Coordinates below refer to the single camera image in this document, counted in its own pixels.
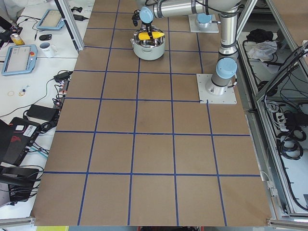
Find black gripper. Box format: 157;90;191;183
142;22;153;39

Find yellow corn cob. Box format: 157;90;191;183
138;31;165;40

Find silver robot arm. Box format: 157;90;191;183
136;0;240;96

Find pale green steel pot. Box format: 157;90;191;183
130;26;166;61

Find small black power adapter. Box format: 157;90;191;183
53;71;73;82

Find far blue teach pendant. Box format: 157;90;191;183
36;9;65;31

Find blue teach pendant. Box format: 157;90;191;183
36;9;65;31
1;44;38;76

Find white mug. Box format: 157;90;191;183
39;42;58;58

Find black cloth bundle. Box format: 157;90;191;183
246;28;273;43

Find white crumpled cloth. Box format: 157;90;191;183
247;41;278;62

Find near blue teach pendant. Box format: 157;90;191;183
1;44;38;76

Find black power adapter brick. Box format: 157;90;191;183
26;104;58;121

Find black laptop with stickers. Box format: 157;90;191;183
0;117;40;166

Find black device stand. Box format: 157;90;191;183
0;166;43;206

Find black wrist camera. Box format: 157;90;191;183
131;10;141;27

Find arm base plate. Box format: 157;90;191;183
196;74;237;104
189;13;220;34

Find aluminium frame post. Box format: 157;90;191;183
54;0;84;52

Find coiled black cables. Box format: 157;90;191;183
276;129;304;160

